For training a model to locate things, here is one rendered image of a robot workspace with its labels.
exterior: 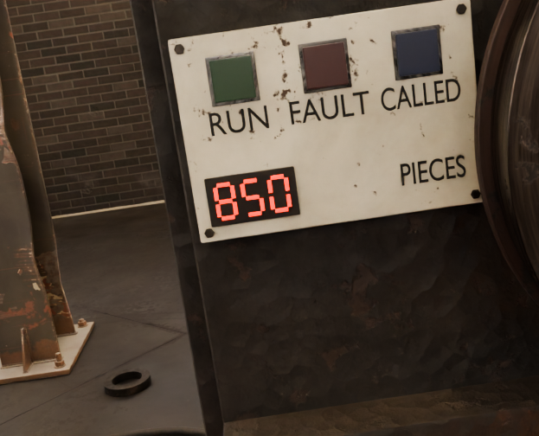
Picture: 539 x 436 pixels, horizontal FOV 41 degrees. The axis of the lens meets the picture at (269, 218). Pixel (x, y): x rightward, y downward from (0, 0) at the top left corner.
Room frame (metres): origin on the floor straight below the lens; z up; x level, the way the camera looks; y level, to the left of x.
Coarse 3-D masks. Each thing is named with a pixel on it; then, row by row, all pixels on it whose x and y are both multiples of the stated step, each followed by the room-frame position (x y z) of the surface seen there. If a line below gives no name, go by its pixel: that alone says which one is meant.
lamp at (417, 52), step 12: (396, 36) 0.63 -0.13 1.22; (408, 36) 0.63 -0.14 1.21; (420, 36) 0.63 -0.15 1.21; (432, 36) 0.63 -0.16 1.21; (396, 48) 0.63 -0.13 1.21; (408, 48) 0.63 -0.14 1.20; (420, 48) 0.63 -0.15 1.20; (432, 48) 0.63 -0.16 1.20; (408, 60) 0.63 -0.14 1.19; (420, 60) 0.63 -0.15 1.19; (432, 60) 0.63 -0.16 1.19; (408, 72) 0.63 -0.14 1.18; (420, 72) 0.63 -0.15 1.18
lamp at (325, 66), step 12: (312, 48) 0.63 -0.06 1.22; (324, 48) 0.63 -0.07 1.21; (336, 48) 0.63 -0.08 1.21; (312, 60) 0.63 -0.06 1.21; (324, 60) 0.63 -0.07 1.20; (336, 60) 0.63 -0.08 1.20; (312, 72) 0.63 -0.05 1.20; (324, 72) 0.63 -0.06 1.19; (336, 72) 0.63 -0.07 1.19; (312, 84) 0.63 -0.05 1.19; (324, 84) 0.63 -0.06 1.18; (336, 84) 0.63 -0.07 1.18
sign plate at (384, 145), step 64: (448, 0) 0.64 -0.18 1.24; (192, 64) 0.64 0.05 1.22; (256, 64) 0.64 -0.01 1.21; (384, 64) 0.64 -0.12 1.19; (448, 64) 0.64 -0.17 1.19; (192, 128) 0.64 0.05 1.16; (256, 128) 0.64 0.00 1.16; (320, 128) 0.64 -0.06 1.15; (384, 128) 0.64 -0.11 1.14; (448, 128) 0.64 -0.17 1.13; (256, 192) 0.63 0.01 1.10; (320, 192) 0.64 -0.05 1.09; (384, 192) 0.64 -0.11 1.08; (448, 192) 0.64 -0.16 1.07
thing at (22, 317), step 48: (0, 0) 3.33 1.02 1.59; (0, 48) 3.33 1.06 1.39; (0, 96) 3.02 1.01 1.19; (0, 144) 3.01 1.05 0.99; (0, 192) 3.03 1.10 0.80; (0, 240) 3.02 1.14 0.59; (48, 240) 3.32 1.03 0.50; (0, 288) 3.02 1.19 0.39; (48, 288) 3.32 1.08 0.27; (0, 336) 3.02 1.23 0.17; (48, 336) 3.03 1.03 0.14; (0, 384) 2.91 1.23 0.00
